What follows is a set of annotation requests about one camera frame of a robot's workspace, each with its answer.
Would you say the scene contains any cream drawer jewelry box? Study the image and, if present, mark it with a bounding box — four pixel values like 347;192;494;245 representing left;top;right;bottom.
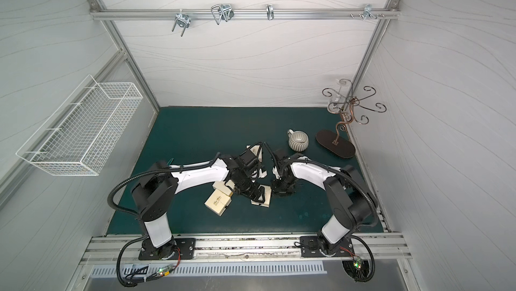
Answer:
246;144;267;180

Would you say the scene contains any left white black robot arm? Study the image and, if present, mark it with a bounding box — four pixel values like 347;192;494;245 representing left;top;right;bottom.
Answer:
132;148;267;260

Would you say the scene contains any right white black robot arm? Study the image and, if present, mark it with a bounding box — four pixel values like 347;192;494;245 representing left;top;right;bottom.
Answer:
271;150;380;256

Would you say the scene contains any metal jewelry stand dark base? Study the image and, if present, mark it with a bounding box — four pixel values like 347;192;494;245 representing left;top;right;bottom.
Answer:
316;79;387;159

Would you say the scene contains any grey ribbed ceramic mug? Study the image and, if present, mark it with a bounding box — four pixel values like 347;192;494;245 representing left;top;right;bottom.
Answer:
287;129;309;153

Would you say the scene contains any metal clamp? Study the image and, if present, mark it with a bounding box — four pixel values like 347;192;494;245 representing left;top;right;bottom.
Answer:
210;3;235;25
266;4;274;21
349;4;385;20
171;10;191;37

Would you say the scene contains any aluminium crossbar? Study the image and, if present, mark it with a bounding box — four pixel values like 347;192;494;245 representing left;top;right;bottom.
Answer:
90;7;401;21

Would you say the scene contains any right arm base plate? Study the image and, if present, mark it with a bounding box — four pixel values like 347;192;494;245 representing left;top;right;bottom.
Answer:
294;236;355;258

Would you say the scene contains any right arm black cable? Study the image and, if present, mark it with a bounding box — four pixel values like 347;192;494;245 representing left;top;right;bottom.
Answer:
261;141;380;283

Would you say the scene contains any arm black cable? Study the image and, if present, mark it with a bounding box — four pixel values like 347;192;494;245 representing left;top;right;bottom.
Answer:
106;141;267;288
261;141;380;283

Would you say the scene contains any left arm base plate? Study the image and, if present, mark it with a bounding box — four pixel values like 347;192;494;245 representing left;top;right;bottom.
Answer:
138;238;196;261

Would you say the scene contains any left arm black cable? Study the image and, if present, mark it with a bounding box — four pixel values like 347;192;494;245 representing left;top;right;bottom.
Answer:
106;141;267;288

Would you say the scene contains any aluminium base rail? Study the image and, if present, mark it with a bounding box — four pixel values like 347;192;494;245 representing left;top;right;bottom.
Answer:
79;233;412;264

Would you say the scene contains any white slotted cable duct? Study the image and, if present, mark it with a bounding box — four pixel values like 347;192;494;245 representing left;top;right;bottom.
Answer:
90;261;327;278

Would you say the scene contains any white wire basket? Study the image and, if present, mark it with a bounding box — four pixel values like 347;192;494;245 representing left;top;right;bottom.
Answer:
16;75;142;176

